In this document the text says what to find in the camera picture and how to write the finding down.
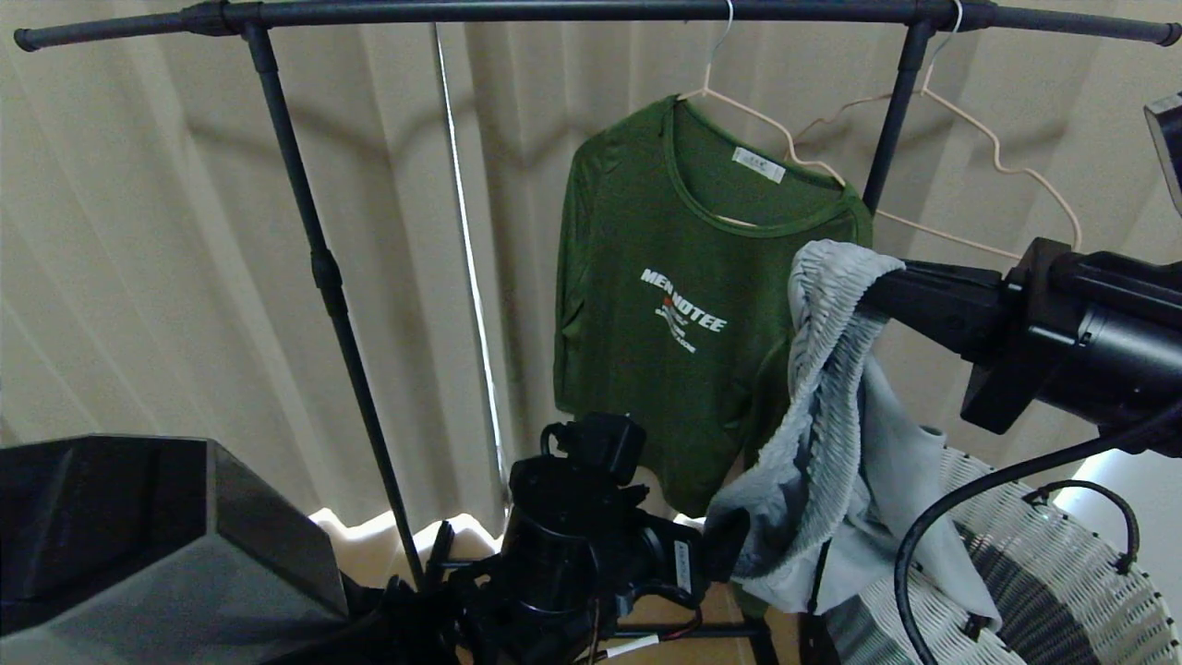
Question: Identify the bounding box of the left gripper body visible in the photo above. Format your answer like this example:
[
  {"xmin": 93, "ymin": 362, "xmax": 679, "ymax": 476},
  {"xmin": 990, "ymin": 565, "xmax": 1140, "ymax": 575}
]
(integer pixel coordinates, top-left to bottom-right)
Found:
[{"xmin": 635, "ymin": 508, "xmax": 751, "ymax": 609}]

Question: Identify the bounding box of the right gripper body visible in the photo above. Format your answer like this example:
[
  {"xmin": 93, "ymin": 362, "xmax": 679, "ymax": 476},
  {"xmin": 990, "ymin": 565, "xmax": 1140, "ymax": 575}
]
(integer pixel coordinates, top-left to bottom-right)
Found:
[{"xmin": 960, "ymin": 238, "xmax": 1182, "ymax": 435}]

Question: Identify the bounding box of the green long-sleeved shirt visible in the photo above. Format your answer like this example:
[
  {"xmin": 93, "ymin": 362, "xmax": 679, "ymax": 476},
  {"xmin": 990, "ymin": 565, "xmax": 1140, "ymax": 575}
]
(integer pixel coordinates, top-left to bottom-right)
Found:
[{"xmin": 554, "ymin": 95, "xmax": 874, "ymax": 620}]

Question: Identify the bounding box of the pink clothes hanger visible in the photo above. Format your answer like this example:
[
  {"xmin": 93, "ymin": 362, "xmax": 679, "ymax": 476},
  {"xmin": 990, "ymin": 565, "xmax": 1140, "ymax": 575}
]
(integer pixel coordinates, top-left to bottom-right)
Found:
[
  {"xmin": 677, "ymin": 0, "xmax": 847, "ymax": 228},
  {"xmin": 785, "ymin": 0, "xmax": 1083, "ymax": 261}
]

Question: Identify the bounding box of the blue-grey garment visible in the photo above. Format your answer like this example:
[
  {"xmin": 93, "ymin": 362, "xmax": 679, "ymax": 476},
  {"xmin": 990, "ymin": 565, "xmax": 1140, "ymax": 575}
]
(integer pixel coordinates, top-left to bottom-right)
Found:
[{"xmin": 704, "ymin": 240, "xmax": 1004, "ymax": 634}]

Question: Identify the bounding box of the white laundry basket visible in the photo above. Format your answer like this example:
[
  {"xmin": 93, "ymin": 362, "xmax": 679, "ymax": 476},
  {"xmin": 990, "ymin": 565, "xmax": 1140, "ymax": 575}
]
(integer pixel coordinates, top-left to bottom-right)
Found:
[{"xmin": 799, "ymin": 448, "xmax": 1180, "ymax": 665}]

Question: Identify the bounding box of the black clothes rack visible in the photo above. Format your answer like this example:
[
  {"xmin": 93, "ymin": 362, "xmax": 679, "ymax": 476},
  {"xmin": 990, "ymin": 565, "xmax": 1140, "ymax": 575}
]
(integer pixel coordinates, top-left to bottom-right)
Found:
[{"xmin": 14, "ymin": 0, "xmax": 1182, "ymax": 665}]

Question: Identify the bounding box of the beige curtain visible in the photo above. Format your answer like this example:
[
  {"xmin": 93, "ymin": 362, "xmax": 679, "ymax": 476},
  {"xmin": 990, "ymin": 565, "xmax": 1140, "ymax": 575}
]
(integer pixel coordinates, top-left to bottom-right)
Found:
[{"xmin": 0, "ymin": 0, "xmax": 1182, "ymax": 537}]

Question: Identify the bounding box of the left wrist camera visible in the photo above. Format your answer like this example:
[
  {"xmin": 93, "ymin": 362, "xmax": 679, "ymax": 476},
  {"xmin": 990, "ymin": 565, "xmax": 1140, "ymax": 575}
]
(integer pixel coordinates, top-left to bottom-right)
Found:
[{"xmin": 538, "ymin": 413, "xmax": 647, "ymax": 486}]

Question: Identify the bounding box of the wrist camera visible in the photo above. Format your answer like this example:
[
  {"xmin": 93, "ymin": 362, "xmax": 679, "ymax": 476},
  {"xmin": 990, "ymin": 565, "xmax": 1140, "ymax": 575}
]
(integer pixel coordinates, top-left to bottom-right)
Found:
[
  {"xmin": 538, "ymin": 413, "xmax": 647, "ymax": 486},
  {"xmin": 1143, "ymin": 91, "xmax": 1182, "ymax": 219}
]

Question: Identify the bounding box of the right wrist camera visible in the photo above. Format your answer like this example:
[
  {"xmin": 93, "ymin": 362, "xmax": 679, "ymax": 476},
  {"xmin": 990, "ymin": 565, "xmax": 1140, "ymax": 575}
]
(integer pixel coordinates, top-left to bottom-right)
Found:
[{"xmin": 1143, "ymin": 91, "xmax": 1182, "ymax": 219}]

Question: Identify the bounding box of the black cable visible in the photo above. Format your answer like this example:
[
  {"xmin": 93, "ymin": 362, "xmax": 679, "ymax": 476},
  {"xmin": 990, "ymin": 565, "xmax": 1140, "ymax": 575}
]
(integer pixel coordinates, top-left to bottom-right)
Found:
[{"xmin": 894, "ymin": 397, "xmax": 1182, "ymax": 665}]

